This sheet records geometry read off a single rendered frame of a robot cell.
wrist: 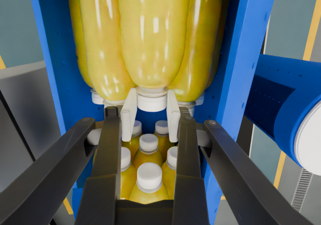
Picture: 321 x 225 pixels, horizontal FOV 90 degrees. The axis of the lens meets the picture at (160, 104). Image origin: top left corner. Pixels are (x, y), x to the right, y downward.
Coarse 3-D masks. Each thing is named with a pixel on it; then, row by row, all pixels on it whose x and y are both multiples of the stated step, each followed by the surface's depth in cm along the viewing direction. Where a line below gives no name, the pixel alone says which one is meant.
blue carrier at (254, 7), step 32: (32, 0) 18; (64, 0) 24; (256, 0) 12; (64, 32) 25; (256, 32) 14; (64, 64) 25; (224, 64) 29; (256, 64) 17; (64, 96) 25; (224, 96) 15; (64, 128) 25; (224, 128) 16
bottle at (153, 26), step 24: (120, 0) 15; (144, 0) 13; (168, 0) 14; (120, 24) 16; (144, 24) 14; (168, 24) 14; (144, 48) 15; (168, 48) 15; (144, 72) 16; (168, 72) 17; (144, 96) 19
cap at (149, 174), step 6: (150, 162) 27; (138, 168) 25; (144, 168) 25; (150, 168) 26; (156, 168) 26; (138, 174) 24; (144, 174) 24; (150, 174) 24; (156, 174) 24; (138, 180) 24; (144, 180) 23; (150, 180) 23; (156, 180) 24; (144, 186) 24; (150, 186) 24; (156, 186) 24
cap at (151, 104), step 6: (138, 96) 20; (162, 96) 19; (138, 102) 20; (144, 102) 19; (150, 102) 19; (156, 102) 19; (162, 102) 19; (144, 108) 19; (150, 108) 19; (156, 108) 19; (162, 108) 20
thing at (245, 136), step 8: (264, 40) 113; (264, 48) 116; (248, 120) 138; (240, 128) 140; (248, 128) 141; (240, 136) 144; (248, 136) 144; (240, 144) 147; (248, 144) 147; (248, 152) 151
